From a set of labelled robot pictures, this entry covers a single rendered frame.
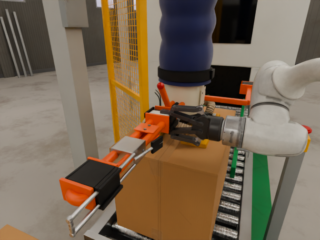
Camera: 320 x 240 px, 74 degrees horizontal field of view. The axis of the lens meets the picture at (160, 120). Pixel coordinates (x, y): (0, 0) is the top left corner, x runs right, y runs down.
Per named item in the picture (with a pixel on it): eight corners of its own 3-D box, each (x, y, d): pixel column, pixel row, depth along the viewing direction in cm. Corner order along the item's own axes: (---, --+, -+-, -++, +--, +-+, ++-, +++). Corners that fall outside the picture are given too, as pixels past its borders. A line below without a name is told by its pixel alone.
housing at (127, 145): (125, 149, 59) (124, 135, 57) (147, 155, 56) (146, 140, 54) (110, 163, 53) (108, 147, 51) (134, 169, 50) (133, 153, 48)
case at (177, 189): (166, 156, 145) (167, 101, 129) (226, 170, 131) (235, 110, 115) (117, 225, 95) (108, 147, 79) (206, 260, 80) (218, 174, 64)
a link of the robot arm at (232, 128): (239, 154, 59) (218, 150, 61) (241, 139, 67) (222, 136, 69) (244, 124, 56) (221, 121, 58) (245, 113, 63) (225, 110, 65)
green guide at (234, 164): (242, 104, 276) (243, 97, 272) (250, 105, 272) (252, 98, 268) (229, 177, 140) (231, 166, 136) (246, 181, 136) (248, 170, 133)
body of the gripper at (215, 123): (222, 121, 58) (190, 116, 62) (219, 147, 62) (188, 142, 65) (225, 112, 65) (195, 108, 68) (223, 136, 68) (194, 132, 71)
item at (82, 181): (92, 175, 48) (89, 155, 46) (119, 183, 45) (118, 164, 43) (63, 200, 41) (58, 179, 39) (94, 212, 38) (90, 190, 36)
